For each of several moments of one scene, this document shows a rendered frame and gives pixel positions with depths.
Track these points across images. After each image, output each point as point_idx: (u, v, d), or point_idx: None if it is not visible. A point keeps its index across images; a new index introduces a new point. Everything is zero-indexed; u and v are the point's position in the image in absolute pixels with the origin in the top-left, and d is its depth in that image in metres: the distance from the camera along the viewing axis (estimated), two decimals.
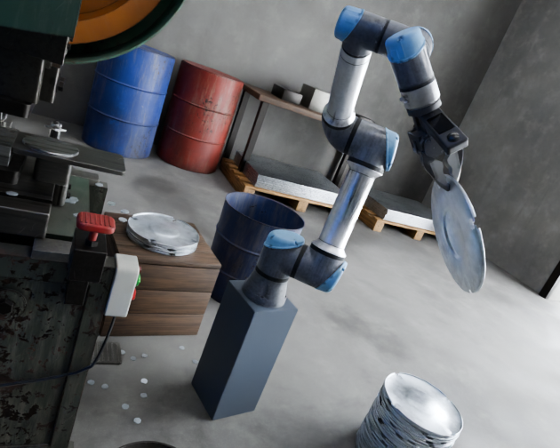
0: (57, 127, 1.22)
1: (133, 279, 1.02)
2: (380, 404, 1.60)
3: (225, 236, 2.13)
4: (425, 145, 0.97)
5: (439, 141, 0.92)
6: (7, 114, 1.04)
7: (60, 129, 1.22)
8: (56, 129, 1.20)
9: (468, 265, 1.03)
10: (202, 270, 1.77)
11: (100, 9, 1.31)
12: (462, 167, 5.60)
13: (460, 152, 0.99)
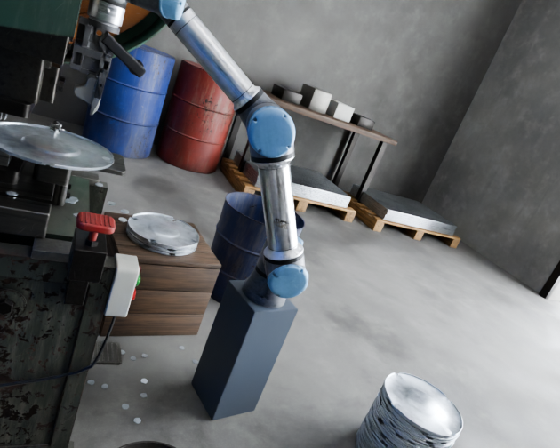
0: (57, 127, 1.22)
1: (133, 279, 1.02)
2: (380, 404, 1.60)
3: (225, 236, 2.13)
4: (110, 63, 1.03)
5: (133, 63, 1.06)
6: (7, 114, 1.04)
7: (60, 129, 1.22)
8: (56, 129, 1.20)
9: (15, 134, 1.08)
10: (202, 270, 1.77)
11: None
12: (462, 167, 5.60)
13: None
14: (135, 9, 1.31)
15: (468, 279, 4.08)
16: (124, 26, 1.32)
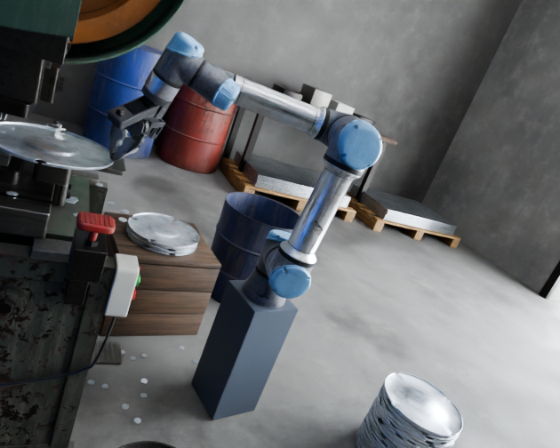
0: (57, 126, 1.23)
1: (133, 279, 1.02)
2: (380, 404, 1.60)
3: (225, 236, 2.13)
4: None
5: (117, 108, 1.04)
6: (7, 114, 1.04)
7: (60, 128, 1.22)
8: (56, 128, 1.21)
9: (28, 151, 1.01)
10: (202, 270, 1.77)
11: None
12: (462, 167, 5.60)
13: (134, 146, 1.11)
14: (135, 9, 1.31)
15: (468, 279, 4.08)
16: (124, 26, 1.32)
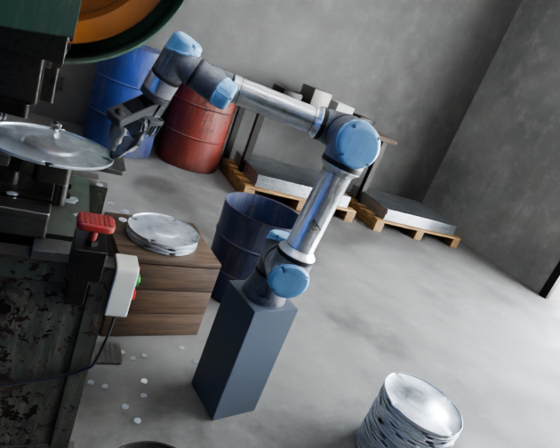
0: (57, 127, 1.22)
1: (133, 279, 1.02)
2: (380, 404, 1.60)
3: (225, 236, 2.13)
4: None
5: (116, 106, 1.05)
6: (7, 114, 1.04)
7: (60, 129, 1.22)
8: (56, 129, 1.20)
9: (86, 159, 1.10)
10: (202, 270, 1.77)
11: None
12: (462, 167, 5.60)
13: (133, 144, 1.12)
14: None
15: (468, 279, 4.08)
16: None
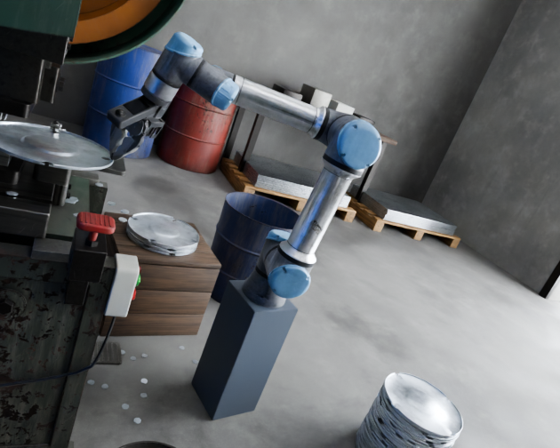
0: (57, 127, 1.22)
1: (133, 279, 1.02)
2: (380, 404, 1.60)
3: (225, 236, 2.13)
4: None
5: (117, 108, 1.04)
6: (7, 114, 1.04)
7: (60, 129, 1.22)
8: (56, 129, 1.20)
9: (68, 140, 1.17)
10: (202, 270, 1.77)
11: (108, 5, 1.31)
12: (462, 167, 5.60)
13: (133, 145, 1.11)
14: None
15: (468, 279, 4.08)
16: None
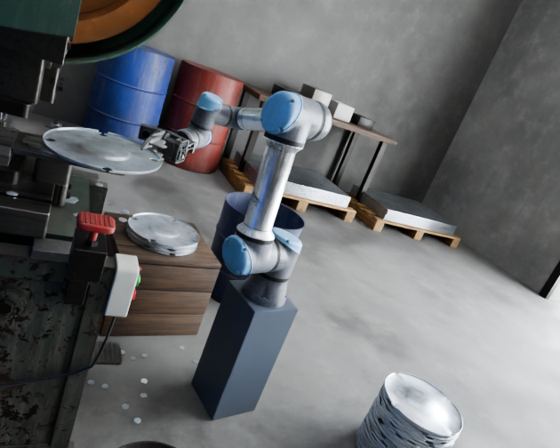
0: (57, 127, 1.22)
1: (133, 279, 1.02)
2: (380, 404, 1.60)
3: (225, 236, 2.13)
4: None
5: None
6: (7, 114, 1.04)
7: None
8: None
9: (116, 143, 1.24)
10: (202, 270, 1.77)
11: None
12: (462, 167, 5.60)
13: (156, 132, 1.31)
14: None
15: (468, 279, 4.08)
16: None
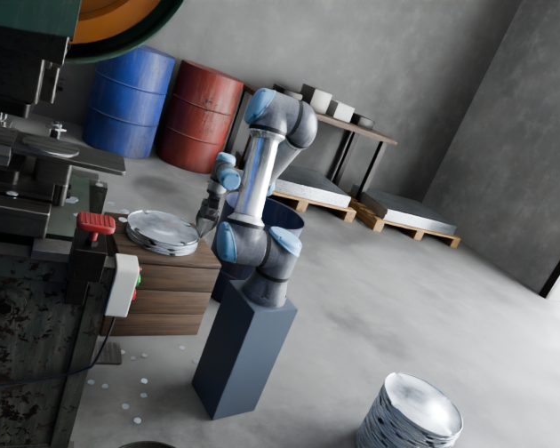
0: (57, 127, 1.22)
1: (133, 279, 1.02)
2: (380, 404, 1.60)
3: None
4: (202, 208, 1.79)
5: (206, 210, 1.75)
6: (7, 114, 1.04)
7: (60, 129, 1.22)
8: (56, 129, 1.20)
9: (184, 230, 1.87)
10: (202, 270, 1.77)
11: None
12: (462, 167, 5.60)
13: (215, 224, 1.83)
14: None
15: (468, 279, 4.08)
16: None
